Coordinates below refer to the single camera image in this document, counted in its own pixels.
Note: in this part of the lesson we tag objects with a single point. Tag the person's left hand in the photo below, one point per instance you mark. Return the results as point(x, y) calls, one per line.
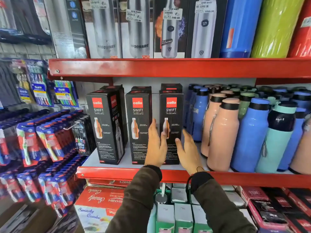
point(154, 150)

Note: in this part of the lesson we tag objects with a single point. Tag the person's right hand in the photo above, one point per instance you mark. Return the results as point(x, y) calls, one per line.
point(190, 157)

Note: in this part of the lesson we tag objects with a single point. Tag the person's left thumb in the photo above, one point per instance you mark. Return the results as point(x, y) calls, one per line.
point(164, 143)

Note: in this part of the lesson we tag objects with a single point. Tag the person's right thumb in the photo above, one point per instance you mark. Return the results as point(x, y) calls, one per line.
point(179, 145)

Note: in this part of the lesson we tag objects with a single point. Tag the black bottle box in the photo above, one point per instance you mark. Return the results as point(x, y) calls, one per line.
point(171, 104)

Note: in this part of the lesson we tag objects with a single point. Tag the person's left forearm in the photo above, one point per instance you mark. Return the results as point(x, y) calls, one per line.
point(136, 203)

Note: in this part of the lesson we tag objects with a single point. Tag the person's right forearm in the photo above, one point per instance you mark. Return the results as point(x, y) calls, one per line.
point(218, 208)

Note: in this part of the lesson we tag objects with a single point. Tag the black wrist thread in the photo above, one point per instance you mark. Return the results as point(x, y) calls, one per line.
point(188, 181)

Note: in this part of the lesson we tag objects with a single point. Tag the steel bottle cap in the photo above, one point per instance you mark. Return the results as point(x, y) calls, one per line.
point(161, 198)

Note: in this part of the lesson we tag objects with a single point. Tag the row of black bottle boxes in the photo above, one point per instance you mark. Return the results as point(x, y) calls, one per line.
point(104, 123)

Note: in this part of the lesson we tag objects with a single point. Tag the flat red box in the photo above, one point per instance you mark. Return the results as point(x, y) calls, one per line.
point(109, 183)

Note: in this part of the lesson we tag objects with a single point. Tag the group of green white boxes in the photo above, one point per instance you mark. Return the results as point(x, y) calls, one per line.
point(179, 215)

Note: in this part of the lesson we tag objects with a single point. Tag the group of pastel insulated bottles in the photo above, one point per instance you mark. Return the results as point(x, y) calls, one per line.
point(250, 138)

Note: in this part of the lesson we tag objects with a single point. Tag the red metal shelf board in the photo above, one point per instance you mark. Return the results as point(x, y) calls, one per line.
point(243, 179)
point(170, 67)

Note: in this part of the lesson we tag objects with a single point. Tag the black toothbrush packs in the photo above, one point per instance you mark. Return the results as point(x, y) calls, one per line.
point(83, 135)

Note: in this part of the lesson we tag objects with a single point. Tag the red white combo box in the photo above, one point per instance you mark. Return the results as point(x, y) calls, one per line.
point(97, 208)

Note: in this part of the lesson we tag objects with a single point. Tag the metal display hook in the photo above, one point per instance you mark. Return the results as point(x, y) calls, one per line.
point(71, 126)

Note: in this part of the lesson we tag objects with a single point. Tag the black flame print bottle carton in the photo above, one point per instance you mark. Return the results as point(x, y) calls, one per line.
point(170, 33)

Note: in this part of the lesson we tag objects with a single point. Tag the rainbow toothbrush multipack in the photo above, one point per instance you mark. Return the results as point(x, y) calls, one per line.
point(65, 94)

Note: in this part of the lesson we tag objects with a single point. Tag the white steel bottle carton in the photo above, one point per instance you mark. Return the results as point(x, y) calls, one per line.
point(104, 29)
point(138, 31)

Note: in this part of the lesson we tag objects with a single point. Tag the black steel bottle carton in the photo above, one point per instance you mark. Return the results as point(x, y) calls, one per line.
point(206, 31)

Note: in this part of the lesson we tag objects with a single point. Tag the stack of red black boxes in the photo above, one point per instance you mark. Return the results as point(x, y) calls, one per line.
point(279, 208)

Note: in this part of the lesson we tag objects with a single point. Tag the rows of red-blue toothbrush packs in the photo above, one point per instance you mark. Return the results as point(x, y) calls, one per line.
point(38, 157)

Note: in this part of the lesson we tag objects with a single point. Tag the large blue flask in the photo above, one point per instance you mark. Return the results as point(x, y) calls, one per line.
point(239, 26)

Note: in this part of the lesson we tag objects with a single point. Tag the blue toothbrush multipack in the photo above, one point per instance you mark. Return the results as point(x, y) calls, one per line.
point(38, 82)

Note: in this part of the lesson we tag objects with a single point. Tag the grey tall bottle carton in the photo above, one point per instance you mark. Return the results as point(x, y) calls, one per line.
point(65, 26)

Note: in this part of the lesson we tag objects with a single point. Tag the large green flask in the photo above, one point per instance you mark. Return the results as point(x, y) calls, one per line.
point(277, 26)

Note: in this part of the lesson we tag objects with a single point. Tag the yellow toothbrush pack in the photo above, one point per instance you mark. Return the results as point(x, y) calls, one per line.
point(23, 82)

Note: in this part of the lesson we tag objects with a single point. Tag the large red flask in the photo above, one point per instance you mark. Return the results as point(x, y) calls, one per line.
point(301, 33)

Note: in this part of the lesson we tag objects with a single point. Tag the dark hanging packets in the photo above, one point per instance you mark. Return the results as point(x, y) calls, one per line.
point(21, 19)

